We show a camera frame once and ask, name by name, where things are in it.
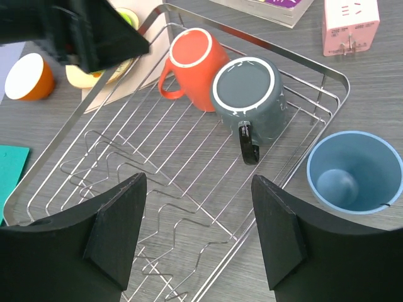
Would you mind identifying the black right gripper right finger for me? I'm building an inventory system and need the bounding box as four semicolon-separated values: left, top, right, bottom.
251;175;402;301

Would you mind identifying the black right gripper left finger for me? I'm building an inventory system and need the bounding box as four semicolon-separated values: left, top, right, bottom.
1;173;147;301

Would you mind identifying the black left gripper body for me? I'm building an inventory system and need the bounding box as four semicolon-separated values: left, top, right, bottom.
0;0;82;64

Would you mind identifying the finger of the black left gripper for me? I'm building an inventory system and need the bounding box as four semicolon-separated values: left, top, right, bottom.
64;1;150;73

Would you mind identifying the beige floral plate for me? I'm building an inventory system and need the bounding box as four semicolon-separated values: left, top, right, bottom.
65;59;133;89

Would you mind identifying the orange and white bowl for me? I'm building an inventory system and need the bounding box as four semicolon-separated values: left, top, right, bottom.
4;53;55;101

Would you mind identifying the blue plastic cup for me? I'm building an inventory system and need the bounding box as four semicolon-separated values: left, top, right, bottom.
306;130;402;215

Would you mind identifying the lime green plate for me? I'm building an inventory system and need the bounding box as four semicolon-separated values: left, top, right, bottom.
116;8;140;30

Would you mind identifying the orange mug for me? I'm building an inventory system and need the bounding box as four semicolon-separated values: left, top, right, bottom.
158;28;230;112

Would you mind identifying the teal notebook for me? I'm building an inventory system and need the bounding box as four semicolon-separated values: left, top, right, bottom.
0;145;30;227

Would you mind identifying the purple children's book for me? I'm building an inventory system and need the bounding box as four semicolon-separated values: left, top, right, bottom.
211;0;314;28

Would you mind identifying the pink cube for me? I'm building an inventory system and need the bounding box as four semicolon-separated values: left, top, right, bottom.
322;0;380;57

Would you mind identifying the metal wire dish rack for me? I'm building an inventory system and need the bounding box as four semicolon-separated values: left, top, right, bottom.
4;3;350;301

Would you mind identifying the grey mug black handle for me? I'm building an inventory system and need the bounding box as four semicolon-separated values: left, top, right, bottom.
210;56;287;165

